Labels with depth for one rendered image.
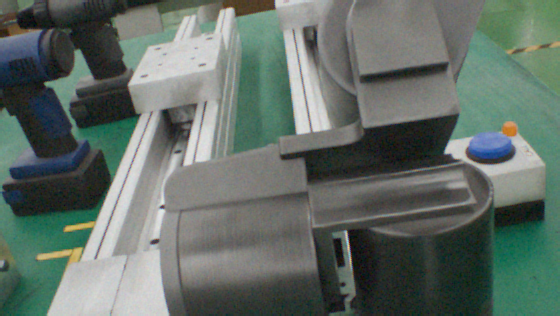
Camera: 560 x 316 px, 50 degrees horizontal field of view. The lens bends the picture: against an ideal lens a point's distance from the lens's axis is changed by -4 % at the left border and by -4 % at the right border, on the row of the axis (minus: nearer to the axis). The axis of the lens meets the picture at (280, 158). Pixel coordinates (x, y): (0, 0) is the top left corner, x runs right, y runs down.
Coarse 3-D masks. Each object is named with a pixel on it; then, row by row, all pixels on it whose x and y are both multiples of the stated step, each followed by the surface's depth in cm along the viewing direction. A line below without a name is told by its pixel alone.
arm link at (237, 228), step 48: (384, 0) 22; (384, 48) 22; (432, 48) 22; (384, 96) 22; (432, 96) 22; (288, 144) 23; (336, 144) 23; (384, 144) 24; (432, 144) 24; (192, 192) 24; (240, 192) 24; (288, 192) 24; (192, 240) 23; (240, 240) 22; (288, 240) 22; (192, 288) 22; (240, 288) 22; (288, 288) 22
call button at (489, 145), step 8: (480, 136) 58; (488, 136) 58; (496, 136) 57; (504, 136) 57; (472, 144) 57; (480, 144) 57; (488, 144) 56; (496, 144) 56; (504, 144) 56; (472, 152) 57; (480, 152) 56; (488, 152) 56; (496, 152) 56; (504, 152) 56
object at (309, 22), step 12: (276, 0) 100; (288, 0) 98; (300, 0) 97; (312, 0) 96; (324, 0) 96; (288, 12) 96; (300, 12) 96; (312, 12) 96; (288, 24) 97; (300, 24) 97; (312, 24) 97; (312, 36) 100
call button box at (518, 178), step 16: (448, 144) 61; (464, 144) 60; (512, 144) 58; (464, 160) 57; (480, 160) 56; (496, 160) 56; (512, 160) 56; (528, 160) 55; (496, 176) 54; (512, 176) 54; (528, 176) 54; (544, 176) 55; (496, 192) 55; (512, 192) 55; (528, 192) 55; (496, 208) 56; (512, 208) 56; (528, 208) 56; (496, 224) 57; (512, 224) 57
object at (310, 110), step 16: (288, 32) 96; (288, 48) 89; (304, 48) 88; (288, 64) 83; (304, 64) 82; (320, 64) 89; (304, 80) 76; (320, 80) 84; (304, 96) 72; (320, 96) 81; (304, 112) 68; (320, 112) 77; (304, 128) 64; (320, 128) 63; (336, 240) 52; (336, 256) 50; (352, 288) 49; (336, 304) 51; (352, 304) 51
